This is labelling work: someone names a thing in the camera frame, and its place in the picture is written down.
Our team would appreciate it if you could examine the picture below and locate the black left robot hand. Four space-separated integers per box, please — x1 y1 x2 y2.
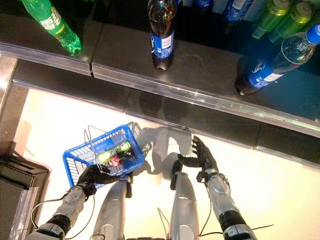
76 164 121 195

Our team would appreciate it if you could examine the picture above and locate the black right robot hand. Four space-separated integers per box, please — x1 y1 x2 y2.
177 135 220 181

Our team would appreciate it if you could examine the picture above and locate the blue plastic shopping basket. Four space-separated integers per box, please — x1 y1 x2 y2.
62 121 146 189

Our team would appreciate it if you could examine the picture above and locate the cola bottle red cap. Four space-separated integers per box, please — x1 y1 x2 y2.
109 149 136 168

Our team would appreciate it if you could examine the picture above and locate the green drink can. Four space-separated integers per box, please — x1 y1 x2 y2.
251 0 292 40
96 141 132 164
268 1 315 44

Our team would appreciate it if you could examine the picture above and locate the grey robot left leg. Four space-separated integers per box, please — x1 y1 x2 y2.
92 174 134 240

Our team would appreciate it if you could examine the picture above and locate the grey stone plinth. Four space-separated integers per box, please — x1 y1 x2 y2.
0 56 30 156

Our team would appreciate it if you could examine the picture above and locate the green soda bottle yellow cap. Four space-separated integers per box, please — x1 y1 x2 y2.
21 0 83 56

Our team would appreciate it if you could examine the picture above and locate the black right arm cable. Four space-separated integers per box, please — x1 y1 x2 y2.
199 199 275 238

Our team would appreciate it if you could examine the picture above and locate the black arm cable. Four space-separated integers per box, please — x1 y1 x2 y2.
199 199 275 238
30 193 96 240

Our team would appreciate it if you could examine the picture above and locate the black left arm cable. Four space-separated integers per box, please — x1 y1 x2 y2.
30 193 96 240

